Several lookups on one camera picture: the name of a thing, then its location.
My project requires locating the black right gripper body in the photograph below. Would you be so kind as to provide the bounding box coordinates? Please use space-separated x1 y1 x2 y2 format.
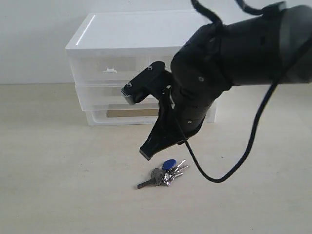
158 87 205 140

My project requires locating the key bunch with blue tag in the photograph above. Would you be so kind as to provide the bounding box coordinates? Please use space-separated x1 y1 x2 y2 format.
136 159 190 189

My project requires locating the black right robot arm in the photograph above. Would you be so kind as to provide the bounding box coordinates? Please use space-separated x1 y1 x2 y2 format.
131 0 312 159

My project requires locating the white plastic drawer cabinet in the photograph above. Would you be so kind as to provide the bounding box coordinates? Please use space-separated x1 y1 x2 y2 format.
64 11 217 127

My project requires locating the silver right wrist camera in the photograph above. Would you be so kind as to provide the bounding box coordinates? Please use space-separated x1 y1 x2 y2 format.
121 61 173 105

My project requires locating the black right camera cable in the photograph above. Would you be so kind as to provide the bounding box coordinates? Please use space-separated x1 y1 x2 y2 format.
165 0 312 183

